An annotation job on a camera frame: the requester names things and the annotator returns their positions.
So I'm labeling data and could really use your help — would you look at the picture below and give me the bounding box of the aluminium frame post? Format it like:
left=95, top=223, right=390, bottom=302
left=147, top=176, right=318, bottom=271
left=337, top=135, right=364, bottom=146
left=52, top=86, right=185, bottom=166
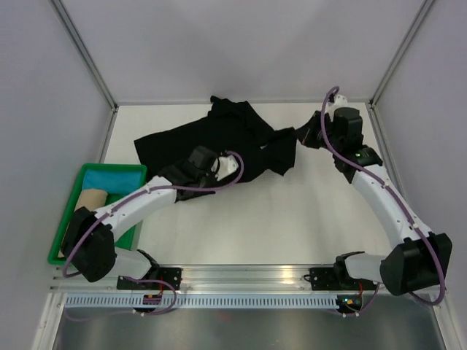
left=368, top=0, right=436, bottom=109
left=49, top=0, right=118, bottom=112

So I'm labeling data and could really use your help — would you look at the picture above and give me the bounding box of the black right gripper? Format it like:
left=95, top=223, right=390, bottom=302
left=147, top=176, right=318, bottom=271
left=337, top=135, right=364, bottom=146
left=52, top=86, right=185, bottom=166
left=293, top=110, right=342, bottom=154

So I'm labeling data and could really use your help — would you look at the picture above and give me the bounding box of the left aluminium frame post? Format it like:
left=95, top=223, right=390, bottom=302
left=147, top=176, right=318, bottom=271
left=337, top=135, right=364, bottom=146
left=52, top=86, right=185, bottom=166
left=49, top=0, right=118, bottom=112

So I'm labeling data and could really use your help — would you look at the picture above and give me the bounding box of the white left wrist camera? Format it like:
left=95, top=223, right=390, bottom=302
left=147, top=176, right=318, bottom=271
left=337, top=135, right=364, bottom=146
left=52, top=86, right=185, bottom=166
left=212, top=155, right=239, bottom=182

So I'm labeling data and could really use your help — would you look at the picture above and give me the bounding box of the black t shirt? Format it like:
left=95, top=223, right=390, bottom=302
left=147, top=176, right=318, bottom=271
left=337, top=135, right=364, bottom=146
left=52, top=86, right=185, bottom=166
left=134, top=96, right=297, bottom=182

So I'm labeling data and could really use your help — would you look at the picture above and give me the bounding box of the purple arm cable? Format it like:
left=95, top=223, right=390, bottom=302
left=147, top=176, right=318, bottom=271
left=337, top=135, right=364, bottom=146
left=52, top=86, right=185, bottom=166
left=320, top=85, right=448, bottom=306
left=62, top=149, right=244, bottom=280

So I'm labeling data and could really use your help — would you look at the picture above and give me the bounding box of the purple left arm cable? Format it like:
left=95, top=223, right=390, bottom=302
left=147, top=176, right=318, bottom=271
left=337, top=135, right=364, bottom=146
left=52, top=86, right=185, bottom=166
left=62, top=149, right=244, bottom=280

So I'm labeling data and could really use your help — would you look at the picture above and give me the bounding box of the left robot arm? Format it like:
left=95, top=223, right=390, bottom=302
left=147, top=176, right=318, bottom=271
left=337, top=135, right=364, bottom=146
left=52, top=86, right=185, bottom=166
left=61, top=147, right=239, bottom=289

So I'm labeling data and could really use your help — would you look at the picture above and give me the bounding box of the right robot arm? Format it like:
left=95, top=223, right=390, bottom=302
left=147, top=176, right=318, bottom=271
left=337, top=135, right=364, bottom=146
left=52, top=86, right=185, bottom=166
left=296, top=107, right=452, bottom=296

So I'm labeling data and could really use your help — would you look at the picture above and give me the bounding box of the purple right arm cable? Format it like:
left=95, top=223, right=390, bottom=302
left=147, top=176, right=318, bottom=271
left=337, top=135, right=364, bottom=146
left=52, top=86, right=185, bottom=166
left=320, top=85, right=448, bottom=306

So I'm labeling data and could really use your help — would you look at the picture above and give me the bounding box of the rolled blue t shirt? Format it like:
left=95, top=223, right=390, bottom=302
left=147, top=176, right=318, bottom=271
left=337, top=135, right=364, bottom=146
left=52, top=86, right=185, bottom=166
left=82, top=170, right=143, bottom=195

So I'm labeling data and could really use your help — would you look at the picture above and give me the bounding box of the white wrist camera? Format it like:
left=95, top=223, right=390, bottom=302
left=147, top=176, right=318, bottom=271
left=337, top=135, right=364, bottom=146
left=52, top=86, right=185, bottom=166
left=326, top=94, right=349, bottom=113
left=212, top=155, right=239, bottom=182

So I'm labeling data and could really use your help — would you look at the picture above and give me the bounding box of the green plastic tray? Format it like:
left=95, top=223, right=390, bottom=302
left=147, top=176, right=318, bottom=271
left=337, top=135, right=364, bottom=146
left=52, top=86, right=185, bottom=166
left=47, top=163, right=147, bottom=265

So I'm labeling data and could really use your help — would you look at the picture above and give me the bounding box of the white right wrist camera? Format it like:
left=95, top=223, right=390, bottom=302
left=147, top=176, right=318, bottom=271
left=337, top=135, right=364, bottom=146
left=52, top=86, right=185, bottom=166
left=326, top=94, right=349, bottom=113

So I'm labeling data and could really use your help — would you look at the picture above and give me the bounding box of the aluminium mounting rail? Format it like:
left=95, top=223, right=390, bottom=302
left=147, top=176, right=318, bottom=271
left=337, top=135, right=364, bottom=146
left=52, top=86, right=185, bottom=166
left=50, top=264, right=384, bottom=292

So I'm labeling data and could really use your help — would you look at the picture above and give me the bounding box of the right aluminium frame post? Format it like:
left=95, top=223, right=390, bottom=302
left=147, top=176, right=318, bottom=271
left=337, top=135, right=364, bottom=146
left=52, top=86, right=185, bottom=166
left=368, top=0, right=436, bottom=109

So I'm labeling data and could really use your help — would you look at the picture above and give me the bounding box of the white slotted cable duct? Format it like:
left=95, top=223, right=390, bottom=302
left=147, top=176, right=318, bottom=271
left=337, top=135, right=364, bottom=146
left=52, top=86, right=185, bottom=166
left=65, top=293, right=360, bottom=310

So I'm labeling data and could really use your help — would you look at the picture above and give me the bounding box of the rolled beige t shirt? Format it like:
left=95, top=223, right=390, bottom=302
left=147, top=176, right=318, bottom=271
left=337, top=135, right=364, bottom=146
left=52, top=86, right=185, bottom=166
left=58, top=188, right=109, bottom=258

